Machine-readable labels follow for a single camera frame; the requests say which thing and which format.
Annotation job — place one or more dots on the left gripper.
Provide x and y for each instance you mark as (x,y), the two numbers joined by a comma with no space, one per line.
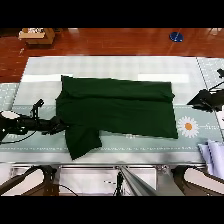
(53,126)

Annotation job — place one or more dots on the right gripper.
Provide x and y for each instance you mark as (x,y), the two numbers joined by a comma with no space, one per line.
(211,100)

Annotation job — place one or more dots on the dark green T-shirt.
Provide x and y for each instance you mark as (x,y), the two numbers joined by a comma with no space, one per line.
(116,106)

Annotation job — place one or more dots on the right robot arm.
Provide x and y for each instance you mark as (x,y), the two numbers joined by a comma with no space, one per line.
(200,180)

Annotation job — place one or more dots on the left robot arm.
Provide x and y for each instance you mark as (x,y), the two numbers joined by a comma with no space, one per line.
(26,123)

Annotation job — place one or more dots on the pale lilac garment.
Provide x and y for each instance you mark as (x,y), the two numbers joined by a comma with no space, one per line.
(213,156)

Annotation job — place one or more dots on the blue round object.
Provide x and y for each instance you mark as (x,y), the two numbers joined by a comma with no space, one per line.
(176,36)

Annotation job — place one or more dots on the cardboard box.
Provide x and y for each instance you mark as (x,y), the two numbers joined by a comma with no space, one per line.
(37,36)

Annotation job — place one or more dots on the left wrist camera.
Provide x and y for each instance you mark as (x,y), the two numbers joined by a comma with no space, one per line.
(39,104)

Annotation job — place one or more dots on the silver frame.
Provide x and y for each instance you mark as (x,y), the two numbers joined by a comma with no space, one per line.
(134,184)

